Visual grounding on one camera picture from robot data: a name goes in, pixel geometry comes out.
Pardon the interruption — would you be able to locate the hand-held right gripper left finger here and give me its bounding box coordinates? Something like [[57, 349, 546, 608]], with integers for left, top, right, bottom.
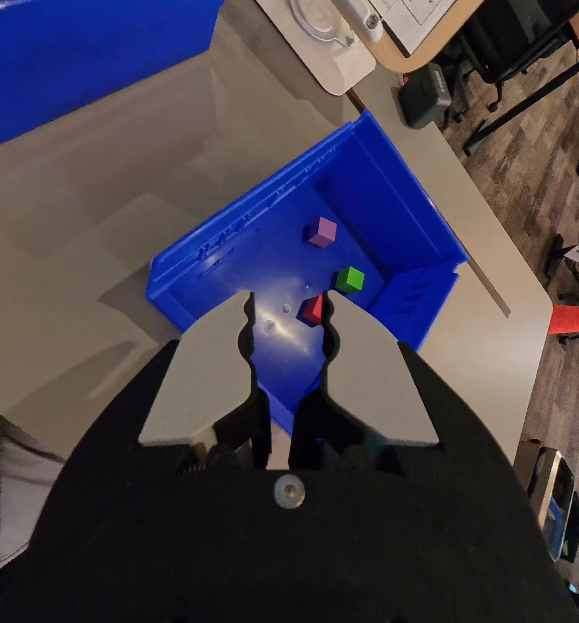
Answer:
[[138, 290, 272, 470]]

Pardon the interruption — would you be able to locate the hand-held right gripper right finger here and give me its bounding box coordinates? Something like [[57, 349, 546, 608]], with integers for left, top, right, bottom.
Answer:
[[288, 290, 439, 470]]

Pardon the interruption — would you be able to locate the red wooden cube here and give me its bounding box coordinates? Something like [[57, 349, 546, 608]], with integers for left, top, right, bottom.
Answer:
[[296, 294, 323, 328]]

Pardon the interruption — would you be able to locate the green wooden cube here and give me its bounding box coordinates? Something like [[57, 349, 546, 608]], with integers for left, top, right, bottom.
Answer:
[[335, 266, 365, 295]]

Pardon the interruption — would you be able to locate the purple wooden cube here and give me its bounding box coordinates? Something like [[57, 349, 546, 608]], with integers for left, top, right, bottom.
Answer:
[[308, 217, 338, 249]]

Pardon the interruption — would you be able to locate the blue plastic bin with cubes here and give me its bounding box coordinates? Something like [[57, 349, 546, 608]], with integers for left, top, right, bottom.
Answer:
[[0, 0, 224, 147]]

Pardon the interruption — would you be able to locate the silver framed screen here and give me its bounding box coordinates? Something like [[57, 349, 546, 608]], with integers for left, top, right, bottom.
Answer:
[[513, 438, 577, 563]]

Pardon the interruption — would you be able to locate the black box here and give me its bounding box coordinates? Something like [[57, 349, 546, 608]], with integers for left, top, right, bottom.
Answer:
[[399, 62, 453, 129]]

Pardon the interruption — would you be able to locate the white stand base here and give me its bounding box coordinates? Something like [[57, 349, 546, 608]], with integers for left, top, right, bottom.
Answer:
[[255, 0, 377, 96]]

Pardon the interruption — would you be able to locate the instruction sheet on wooden board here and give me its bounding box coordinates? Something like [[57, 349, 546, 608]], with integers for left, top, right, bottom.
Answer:
[[335, 0, 485, 74]]

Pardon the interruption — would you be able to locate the white clip bar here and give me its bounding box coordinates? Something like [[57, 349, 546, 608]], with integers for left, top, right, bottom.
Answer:
[[343, 0, 384, 43]]

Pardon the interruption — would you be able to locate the printed instruction sheet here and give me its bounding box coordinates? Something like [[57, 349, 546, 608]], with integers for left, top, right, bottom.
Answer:
[[367, 0, 458, 54]]

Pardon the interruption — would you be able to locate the black office chair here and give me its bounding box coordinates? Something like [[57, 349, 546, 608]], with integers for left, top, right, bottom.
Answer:
[[457, 0, 577, 122]]

